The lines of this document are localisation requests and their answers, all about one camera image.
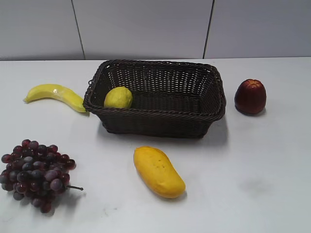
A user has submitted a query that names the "yellow lemon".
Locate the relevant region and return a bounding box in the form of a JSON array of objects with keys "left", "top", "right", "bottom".
[{"left": 104, "top": 86, "right": 133, "bottom": 109}]

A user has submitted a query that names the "black woven basket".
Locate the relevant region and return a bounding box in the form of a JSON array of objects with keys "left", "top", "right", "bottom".
[{"left": 83, "top": 60, "right": 226, "bottom": 138}]

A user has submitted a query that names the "yellow mango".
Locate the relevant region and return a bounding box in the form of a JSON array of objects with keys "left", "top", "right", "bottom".
[{"left": 133, "top": 146, "right": 186, "bottom": 199}]

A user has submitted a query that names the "yellow banana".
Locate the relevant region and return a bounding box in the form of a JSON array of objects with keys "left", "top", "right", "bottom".
[{"left": 23, "top": 84, "right": 86, "bottom": 113}]

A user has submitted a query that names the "dark red apple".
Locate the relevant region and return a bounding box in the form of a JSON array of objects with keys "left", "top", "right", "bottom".
[{"left": 234, "top": 79, "right": 267, "bottom": 115}]

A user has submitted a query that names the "purple grape bunch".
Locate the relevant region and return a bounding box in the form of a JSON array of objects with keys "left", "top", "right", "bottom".
[{"left": 0, "top": 139, "right": 83, "bottom": 214}]

